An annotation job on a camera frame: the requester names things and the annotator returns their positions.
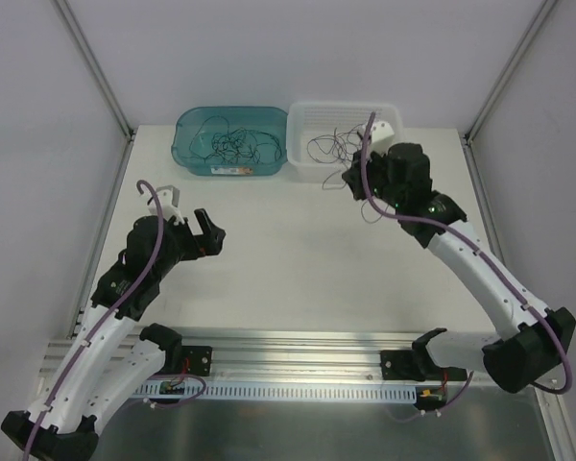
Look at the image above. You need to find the aluminium frame post left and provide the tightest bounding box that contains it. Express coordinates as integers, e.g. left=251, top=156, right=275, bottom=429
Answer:
left=50, top=0, right=134, bottom=141

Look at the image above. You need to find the white perforated plastic basket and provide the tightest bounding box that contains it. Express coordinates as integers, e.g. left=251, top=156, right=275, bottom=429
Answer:
left=286, top=101, right=405, bottom=188

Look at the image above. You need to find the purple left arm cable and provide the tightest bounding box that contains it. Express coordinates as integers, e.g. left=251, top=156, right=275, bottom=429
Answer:
left=22, top=180, right=207, bottom=460

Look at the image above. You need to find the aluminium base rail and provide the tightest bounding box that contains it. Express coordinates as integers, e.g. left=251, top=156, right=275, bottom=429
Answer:
left=37, top=328, right=558, bottom=388

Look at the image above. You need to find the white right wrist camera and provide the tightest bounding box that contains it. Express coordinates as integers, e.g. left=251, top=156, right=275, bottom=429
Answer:
left=369, top=120, right=396, bottom=155

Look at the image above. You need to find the aluminium frame post right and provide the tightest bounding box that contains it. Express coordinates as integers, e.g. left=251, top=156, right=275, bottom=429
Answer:
left=464, top=0, right=560, bottom=146

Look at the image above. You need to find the teal plastic basin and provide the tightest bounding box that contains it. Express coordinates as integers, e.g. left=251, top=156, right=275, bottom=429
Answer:
left=171, top=106, right=287, bottom=177

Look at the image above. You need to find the thin purple cable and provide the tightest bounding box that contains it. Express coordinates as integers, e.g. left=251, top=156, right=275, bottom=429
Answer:
left=329, top=124, right=361, bottom=165

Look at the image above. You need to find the aluminium frame post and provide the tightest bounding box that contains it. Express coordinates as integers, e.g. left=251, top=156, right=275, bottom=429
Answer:
left=50, top=0, right=134, bottom=141
left=464, top=0, right=560, bottom=146

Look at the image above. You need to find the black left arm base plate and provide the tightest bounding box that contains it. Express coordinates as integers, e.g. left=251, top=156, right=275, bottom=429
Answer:
left=164, top=345, right=213, bottom=376

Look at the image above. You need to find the black purple cable bundle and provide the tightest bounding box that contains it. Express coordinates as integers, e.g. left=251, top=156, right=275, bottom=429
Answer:
left=210, top=127, right=284, bottom=164

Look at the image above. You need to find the white slotted cable duct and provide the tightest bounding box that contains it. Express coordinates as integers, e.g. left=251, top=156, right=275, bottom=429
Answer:
left=132, top=379, right=417, bottom=405

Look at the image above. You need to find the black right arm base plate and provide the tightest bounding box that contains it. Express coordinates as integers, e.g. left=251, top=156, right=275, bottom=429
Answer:
left=379, top=350, right=468, bottom=382

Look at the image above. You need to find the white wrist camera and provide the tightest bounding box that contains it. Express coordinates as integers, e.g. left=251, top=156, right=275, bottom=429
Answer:
left=156, top=185, right=185, bottom=226
left=369, top=120, right=396, bottom=155

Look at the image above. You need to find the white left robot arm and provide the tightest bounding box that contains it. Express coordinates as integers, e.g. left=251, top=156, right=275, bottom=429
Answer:
left=1, top=208, right=226, bottom=460

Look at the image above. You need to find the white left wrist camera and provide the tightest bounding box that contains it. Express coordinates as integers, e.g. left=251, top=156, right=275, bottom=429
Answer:
left=156, top=185, right=185, bottom=226

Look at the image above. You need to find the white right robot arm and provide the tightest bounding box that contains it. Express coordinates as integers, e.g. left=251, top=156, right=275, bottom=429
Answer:
left=343, top=143, right=576, bottom=395

